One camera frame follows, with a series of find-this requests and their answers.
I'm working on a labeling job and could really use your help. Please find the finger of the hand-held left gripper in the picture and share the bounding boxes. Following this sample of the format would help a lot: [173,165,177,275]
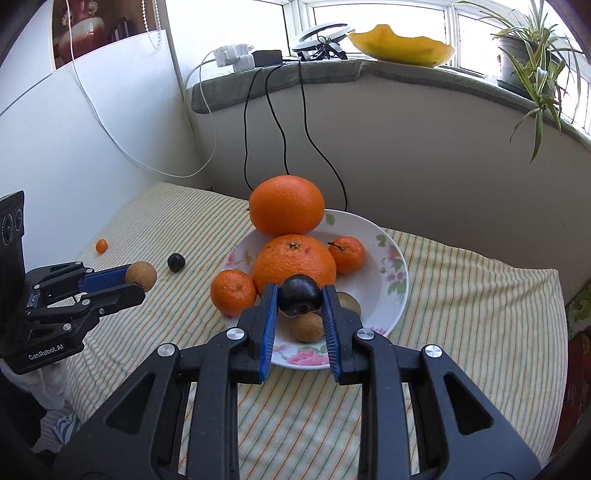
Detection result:
[28,261,132,296]
[44,282,146,324]

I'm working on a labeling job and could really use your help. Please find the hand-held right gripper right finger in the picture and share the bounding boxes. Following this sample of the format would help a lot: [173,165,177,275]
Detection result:
[321,285,542,480]

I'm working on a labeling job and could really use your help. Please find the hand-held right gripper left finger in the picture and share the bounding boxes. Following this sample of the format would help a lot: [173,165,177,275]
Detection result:
[54,282,280,480]

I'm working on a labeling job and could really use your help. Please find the large brown kiwi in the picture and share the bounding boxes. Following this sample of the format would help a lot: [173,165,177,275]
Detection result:
[335,291,362,319]

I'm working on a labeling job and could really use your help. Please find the tangerine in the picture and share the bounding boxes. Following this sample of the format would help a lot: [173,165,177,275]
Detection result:
[210,269,258,318]
[328,236,366,276]

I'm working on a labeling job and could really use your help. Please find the floral white plate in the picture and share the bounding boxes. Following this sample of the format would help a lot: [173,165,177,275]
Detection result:
[221,209,410,368]

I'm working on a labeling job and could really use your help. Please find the large smooth orange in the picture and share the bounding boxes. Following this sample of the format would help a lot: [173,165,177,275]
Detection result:
[248,174,326,237]

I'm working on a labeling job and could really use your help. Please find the person's left hand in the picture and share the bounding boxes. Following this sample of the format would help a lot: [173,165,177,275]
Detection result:
[21,355,72,411]

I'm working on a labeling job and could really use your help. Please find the large bumpy orange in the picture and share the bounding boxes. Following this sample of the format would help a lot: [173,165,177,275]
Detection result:
[252,234,338,298]

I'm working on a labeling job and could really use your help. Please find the striped bed sheet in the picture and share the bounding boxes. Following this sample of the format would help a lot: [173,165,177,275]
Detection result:
[46,181,570,480]

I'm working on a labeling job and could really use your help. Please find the blue white patterned cloth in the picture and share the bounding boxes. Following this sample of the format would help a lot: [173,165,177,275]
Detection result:
[51,411,86,444]

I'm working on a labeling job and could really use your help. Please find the green patterned cloth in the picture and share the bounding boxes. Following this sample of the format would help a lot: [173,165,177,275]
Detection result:
[567,293,591,340]

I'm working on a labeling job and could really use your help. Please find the white power adapters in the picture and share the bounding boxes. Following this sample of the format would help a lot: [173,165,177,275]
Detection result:
[213,44,254,73]

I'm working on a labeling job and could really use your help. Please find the yellow bowl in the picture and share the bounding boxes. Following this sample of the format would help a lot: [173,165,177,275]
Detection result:
[347,24,455,68]

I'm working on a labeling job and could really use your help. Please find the potted spider plant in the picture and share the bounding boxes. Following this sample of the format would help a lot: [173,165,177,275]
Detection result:
[455,0,587,162]

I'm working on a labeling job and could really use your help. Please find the white cable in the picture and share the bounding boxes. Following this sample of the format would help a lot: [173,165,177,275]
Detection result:
[65,0,220,180]

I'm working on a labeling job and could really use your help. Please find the black cable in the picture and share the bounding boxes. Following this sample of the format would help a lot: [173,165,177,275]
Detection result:
[298,59,349,212]
[265,65,291,177]
[242,67,278,193]

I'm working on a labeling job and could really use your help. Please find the wall poster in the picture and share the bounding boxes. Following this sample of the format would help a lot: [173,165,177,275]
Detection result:
[51,0,155,72]

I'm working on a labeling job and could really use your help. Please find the ring light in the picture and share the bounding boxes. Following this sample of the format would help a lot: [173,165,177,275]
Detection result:
[291,23,356,61]

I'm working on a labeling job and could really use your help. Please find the white window frame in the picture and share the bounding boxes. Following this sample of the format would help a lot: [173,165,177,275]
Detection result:
[281,0,591,134]

